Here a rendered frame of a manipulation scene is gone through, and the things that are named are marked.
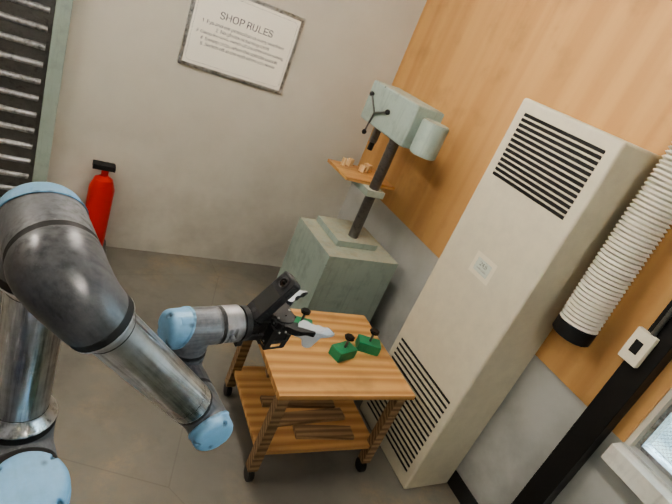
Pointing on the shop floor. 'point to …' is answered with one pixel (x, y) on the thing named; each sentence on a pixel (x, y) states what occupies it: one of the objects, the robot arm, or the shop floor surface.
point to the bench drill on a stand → (322, 256)
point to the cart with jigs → (318, 391)
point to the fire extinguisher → (100, 198)
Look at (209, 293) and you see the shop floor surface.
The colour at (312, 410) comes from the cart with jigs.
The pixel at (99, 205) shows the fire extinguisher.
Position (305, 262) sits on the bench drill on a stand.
